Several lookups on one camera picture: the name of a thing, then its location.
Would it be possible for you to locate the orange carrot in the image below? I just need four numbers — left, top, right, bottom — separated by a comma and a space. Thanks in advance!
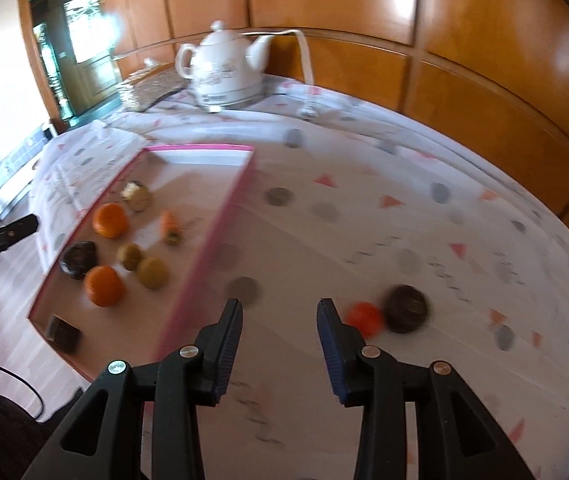
159, 209, 184, 246

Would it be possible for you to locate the dark chocolate muffin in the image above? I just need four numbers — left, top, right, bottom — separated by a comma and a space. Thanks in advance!
59, 240, 100, 280

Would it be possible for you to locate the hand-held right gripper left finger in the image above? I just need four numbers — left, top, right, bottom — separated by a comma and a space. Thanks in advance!
22, 298, 244, 480

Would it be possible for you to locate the wooden panel backrest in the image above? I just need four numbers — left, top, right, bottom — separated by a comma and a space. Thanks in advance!
114, 27, 569, 266

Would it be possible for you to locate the pink shallow box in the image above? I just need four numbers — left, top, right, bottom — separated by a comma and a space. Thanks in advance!
27, 143, 256, 361

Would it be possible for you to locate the white grey low bench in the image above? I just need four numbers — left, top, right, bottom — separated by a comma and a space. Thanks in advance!
0, 122, 59, 222

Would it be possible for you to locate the small red tomato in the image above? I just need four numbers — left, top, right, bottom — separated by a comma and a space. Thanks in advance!
347, 301, 385, 339

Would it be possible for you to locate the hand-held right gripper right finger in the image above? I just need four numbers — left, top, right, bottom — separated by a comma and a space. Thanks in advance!
317, 298, 535, 480

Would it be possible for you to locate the wooden door with glass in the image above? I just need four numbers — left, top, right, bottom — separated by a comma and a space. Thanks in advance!
18, 0, 126, 127

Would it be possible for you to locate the white ceramic kettle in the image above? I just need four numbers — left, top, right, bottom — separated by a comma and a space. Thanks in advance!
175, 20, 272, 112

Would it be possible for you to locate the white printed tablecloth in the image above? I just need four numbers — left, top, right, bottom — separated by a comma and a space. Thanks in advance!
29, 75, 569, 480

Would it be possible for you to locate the dark brown cube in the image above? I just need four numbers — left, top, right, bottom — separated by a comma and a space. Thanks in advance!
46, 314, 82, 354

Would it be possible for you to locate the dark round fruit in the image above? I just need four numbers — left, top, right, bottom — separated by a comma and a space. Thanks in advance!
383, 284, 430, 334

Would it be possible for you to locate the person's dark clothing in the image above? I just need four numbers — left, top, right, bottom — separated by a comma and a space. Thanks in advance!
0, 390, 72, 480

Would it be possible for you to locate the white power cable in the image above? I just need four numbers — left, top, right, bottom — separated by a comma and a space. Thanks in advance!
263, 28, 319, 119

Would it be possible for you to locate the yellow green kiwi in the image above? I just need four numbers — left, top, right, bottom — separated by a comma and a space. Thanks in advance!
116, 242, 144, 271
136, 256, 170, 290

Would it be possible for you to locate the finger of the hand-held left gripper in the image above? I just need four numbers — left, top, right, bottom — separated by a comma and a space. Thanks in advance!
0, 213, 40, 256

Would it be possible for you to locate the orange mandarin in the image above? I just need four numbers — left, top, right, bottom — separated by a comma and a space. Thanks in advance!
84, 265, 126, 308
92, 202, 130, 239

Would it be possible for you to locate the black cable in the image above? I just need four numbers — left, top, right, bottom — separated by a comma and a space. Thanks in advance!
0, 360, 46, 422

